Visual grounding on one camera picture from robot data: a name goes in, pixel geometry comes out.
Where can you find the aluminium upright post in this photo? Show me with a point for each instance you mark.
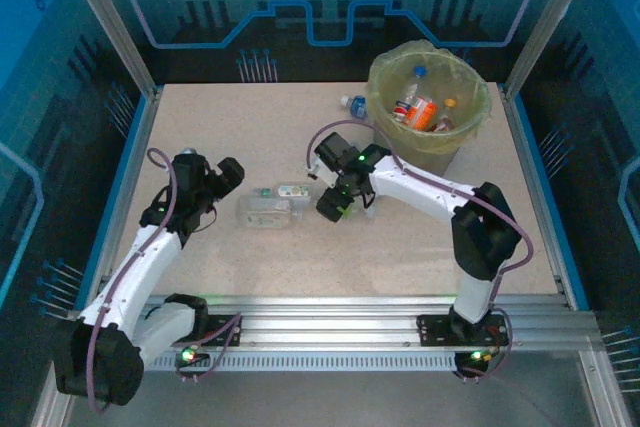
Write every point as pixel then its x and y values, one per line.
pixel 560 2
pixel 115 37

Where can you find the short blue label water bottle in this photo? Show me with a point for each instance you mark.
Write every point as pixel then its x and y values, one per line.
pixel 357 107

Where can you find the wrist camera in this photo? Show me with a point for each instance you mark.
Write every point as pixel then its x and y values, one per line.
pixel 320 172
pixel 188 150

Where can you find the clear rectangular plastic bottle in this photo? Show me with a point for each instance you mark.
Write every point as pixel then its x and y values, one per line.
pixel 265 212

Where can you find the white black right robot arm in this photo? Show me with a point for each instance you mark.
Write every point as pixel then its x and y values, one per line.
pixel 425 187

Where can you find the blue aluminium side rail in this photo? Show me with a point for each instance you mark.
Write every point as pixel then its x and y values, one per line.
pixel 537 182
pixel 135 147

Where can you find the small LED circuit board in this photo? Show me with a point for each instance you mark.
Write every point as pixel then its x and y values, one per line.
pixel 475 358
pixel 187 356

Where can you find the green label plastic bottle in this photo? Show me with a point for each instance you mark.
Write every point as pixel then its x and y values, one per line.
pixel 369 214

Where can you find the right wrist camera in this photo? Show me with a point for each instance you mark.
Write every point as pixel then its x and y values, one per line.
pixel 320 172

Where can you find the slotted metal strip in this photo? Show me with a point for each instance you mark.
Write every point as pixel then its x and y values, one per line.
pixel 325 361

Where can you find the bin with yellow-green bag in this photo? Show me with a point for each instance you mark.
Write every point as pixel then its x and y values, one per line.
pixel 425 154

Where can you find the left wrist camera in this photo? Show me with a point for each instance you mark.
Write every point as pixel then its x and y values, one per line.
pixel 188 150

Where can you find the clear bottle green cap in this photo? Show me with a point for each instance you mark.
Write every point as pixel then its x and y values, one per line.
pixel 290 191

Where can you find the aluminium frame rail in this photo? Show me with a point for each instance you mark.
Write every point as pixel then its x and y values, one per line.
pixel 325 322

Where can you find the orange label bottle gold cap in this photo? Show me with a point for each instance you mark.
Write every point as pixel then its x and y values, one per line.
pixel 422 114

